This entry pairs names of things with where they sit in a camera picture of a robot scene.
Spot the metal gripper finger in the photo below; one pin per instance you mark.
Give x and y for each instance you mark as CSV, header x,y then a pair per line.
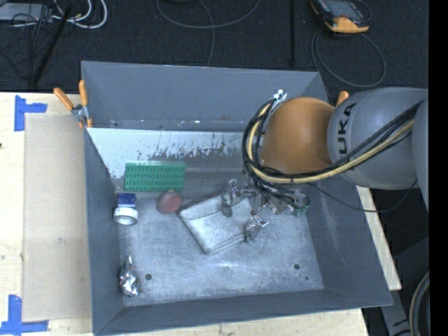
x,y
229,196
255,227

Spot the white-grey flat pouch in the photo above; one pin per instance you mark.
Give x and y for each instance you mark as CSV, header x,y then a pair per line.
x,y
213,226

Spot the grey metal bin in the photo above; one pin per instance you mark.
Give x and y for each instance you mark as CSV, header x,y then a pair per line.
x,y
224,271

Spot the red-brown round disc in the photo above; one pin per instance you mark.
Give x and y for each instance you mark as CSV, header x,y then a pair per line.
x,y
168,202

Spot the green studded flat block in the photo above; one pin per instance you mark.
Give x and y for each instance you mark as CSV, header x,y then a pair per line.
x,y
154,177

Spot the blue and white tape roll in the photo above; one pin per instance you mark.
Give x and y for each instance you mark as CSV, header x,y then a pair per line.
x,y
125,210

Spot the crumpled silver foil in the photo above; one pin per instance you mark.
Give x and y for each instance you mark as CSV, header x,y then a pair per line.
x,y
129,278

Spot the pale wood flat board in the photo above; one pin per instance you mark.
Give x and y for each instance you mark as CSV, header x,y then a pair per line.
x,y
56,222

